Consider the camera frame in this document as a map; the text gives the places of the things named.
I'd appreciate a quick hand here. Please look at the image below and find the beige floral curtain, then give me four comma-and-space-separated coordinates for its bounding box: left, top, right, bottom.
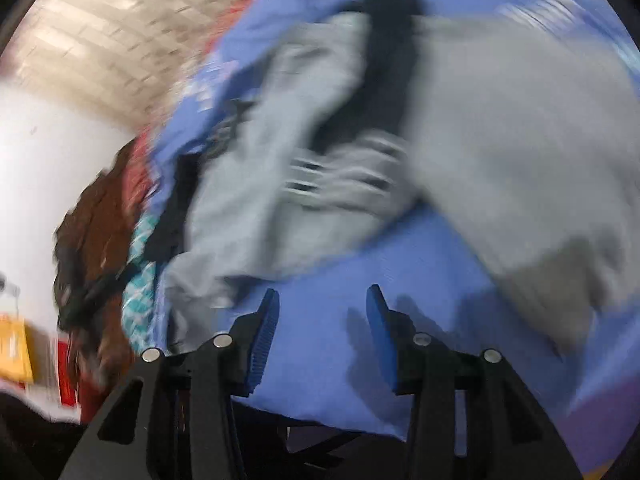
10, 0, 281, 131

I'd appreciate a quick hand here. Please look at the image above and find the teal patterned cloth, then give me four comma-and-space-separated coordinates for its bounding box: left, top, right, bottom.
122, 210, 163, 356

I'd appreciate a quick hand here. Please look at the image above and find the black strap with buckle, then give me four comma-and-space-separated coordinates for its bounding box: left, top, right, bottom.
57, 260, 141, 331

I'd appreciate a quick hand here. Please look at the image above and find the brown carved wooden headboard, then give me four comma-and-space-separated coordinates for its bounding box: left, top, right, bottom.
52, 137, 151, 396

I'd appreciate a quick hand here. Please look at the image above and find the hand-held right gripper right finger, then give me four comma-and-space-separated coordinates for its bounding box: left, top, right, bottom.
366, 284, 583, 480

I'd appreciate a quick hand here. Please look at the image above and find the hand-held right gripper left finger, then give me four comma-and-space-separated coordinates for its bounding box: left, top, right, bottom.
60, 287, 281, 480

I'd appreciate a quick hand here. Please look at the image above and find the red box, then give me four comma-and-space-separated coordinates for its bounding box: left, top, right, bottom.
55, 340, 108, 423

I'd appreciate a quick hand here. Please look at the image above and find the blue printed bed sheet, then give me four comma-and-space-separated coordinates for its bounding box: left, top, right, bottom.
147, 0, 640, 471

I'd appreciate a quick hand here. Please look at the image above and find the grey jacket with black trim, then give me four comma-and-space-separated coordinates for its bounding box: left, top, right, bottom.
162, 0, 640, 356

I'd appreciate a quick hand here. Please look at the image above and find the wall hook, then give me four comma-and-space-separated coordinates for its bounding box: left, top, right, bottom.
0, 272, 21, 306

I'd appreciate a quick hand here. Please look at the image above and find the yellow box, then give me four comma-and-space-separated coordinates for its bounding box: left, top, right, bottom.
0, 312, 36, 386

